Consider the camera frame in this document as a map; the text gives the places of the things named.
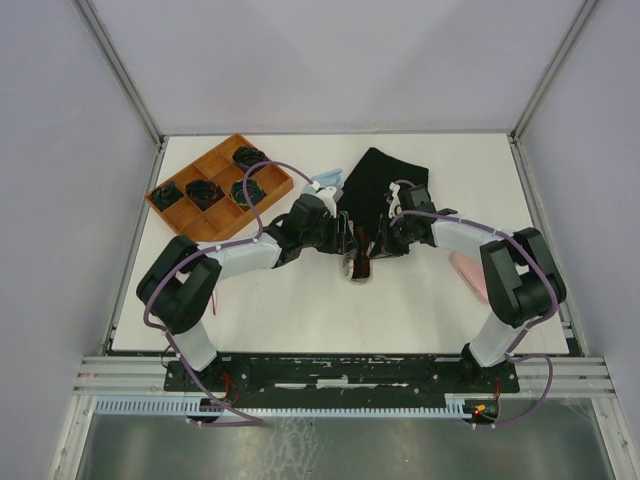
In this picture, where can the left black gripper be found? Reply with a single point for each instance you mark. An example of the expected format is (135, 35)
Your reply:
(341, 242)

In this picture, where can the rolled green black belt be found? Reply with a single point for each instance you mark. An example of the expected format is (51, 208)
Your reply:
(165, 196)

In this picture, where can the crumpled light blue cloth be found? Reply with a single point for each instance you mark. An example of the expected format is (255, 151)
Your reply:
(326, 179)

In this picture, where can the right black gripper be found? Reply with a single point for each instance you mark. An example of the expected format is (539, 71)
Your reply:
(383, 246)

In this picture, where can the wooden compartment tray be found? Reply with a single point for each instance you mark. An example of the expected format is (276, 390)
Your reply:
(222, 220)

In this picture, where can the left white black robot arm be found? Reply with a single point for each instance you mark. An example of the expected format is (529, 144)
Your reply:
(178, 286)

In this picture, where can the marble pattern glasses case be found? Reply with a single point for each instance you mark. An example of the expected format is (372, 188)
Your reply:
(357, 268)

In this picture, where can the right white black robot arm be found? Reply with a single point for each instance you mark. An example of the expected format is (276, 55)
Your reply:
(523, 284)

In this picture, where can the rolled black belt middle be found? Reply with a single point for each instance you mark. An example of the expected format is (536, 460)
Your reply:
(204, 193)

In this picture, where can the left aluminium frame post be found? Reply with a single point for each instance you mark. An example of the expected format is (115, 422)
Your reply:
(91, 19)

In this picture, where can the pink glasses case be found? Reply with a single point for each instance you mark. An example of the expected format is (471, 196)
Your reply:
(471, 273)

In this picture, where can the black folded cloth pouch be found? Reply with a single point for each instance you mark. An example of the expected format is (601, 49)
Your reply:
(366, 187)

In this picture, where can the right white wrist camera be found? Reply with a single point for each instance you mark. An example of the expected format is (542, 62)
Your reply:
(393, 199)

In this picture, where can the right aluminium frame post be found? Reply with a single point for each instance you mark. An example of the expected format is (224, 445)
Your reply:
(553, 68)

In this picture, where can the rolled black belt top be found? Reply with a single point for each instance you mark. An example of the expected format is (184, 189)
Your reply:
(247, 156)

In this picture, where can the rolled blue yellow belt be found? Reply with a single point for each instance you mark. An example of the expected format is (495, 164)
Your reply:
(245, 192)

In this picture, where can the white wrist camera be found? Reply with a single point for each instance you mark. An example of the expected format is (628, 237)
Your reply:
(329, 196)
(393, 199)

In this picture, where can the brown sunglasses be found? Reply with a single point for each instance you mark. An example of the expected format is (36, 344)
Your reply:
(363, 240)

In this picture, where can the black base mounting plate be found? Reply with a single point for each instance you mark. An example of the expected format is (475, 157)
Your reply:
(244, 373)

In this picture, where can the aluminium frame post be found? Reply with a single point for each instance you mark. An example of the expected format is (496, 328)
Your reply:
(553, 68)
(91, 19)

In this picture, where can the white slotted cable duct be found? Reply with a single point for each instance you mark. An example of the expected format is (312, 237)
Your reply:
(329, 403)

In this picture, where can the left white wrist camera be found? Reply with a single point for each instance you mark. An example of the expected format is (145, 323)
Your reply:
(329, 196)

